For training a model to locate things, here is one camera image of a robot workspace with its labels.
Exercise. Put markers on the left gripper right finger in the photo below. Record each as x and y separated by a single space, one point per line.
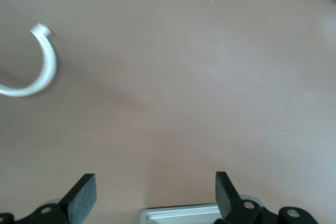
228 203

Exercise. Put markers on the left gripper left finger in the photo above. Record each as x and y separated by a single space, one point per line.
81 200

